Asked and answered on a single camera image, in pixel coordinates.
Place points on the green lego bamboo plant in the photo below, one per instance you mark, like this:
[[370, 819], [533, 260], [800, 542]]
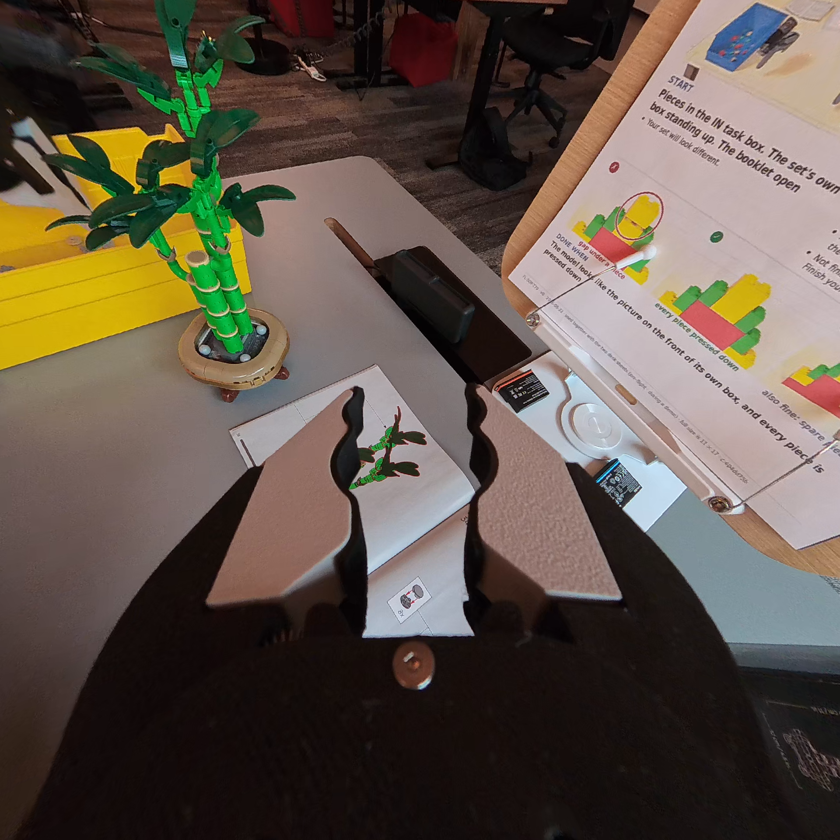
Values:
[[223, 308]]

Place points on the instruction sheet on wooden stand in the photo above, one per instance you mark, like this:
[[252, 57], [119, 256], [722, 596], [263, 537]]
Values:
[[663, 26]]

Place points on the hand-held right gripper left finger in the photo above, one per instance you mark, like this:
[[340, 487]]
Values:
[[289, 525]]

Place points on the black office chair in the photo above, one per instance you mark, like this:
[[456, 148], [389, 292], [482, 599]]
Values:
[[558, 33]]

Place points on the black floor bag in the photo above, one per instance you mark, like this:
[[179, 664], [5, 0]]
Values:
[[489, 151]]

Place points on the black desk power box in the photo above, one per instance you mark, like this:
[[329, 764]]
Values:
[[426, 295]]

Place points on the small black battery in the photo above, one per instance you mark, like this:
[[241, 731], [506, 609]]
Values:
[[618, 482], [522, 390]]

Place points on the white board stand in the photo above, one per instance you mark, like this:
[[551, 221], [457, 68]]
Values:
[[590, 426]]

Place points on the black printed box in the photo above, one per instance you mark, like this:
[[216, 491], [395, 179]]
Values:
[[800, 754]]

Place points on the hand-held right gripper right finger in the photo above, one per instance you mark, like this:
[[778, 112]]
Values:
[[544, 525]]

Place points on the red storage bin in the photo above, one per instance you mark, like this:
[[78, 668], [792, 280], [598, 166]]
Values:
[[423, 49], [302, 16]]

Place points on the yellow plastic bin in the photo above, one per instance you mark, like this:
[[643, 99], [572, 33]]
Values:
[[98, 302]]

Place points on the lego instruction booklet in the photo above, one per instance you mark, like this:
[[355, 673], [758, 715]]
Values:
[[407, 508]]

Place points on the black floor stand pole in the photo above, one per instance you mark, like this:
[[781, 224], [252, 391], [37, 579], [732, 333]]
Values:
[[262, 59]]

